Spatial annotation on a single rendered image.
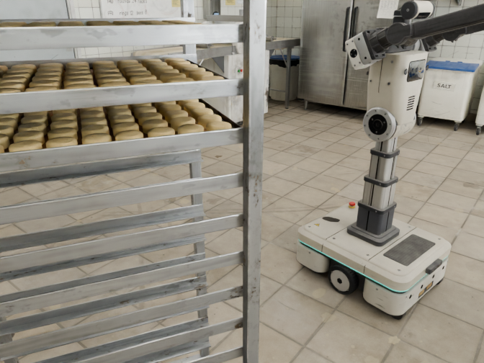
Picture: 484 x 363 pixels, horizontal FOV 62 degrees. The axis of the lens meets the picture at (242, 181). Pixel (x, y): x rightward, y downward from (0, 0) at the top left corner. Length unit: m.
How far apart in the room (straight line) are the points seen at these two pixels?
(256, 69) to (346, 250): 1.50
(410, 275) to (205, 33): 1.58
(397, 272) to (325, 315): 0.40
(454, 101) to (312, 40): 1.88
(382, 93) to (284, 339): 1.17
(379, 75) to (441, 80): 3.46
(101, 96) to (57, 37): 0.10
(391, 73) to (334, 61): 3.63
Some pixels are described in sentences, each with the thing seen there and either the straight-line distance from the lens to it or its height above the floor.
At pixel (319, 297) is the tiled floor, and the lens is 2.18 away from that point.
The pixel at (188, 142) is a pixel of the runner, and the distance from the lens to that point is 0.73.
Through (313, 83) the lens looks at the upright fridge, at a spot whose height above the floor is 0.40.
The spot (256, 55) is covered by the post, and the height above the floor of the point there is 1.29.
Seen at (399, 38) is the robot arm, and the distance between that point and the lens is 1.67.
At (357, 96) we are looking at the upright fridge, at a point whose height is 0.31.
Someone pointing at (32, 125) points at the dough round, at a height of 1.15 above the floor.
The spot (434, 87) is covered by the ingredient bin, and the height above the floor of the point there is 0.49.
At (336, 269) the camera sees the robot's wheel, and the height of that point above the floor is 0.13.
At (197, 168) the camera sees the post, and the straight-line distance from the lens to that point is 1.22.
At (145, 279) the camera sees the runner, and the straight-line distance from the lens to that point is 0.84.
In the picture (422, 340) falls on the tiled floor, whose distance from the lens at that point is 2.09.
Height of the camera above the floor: 1.36
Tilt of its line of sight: 24 degrees down
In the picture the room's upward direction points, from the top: straight up
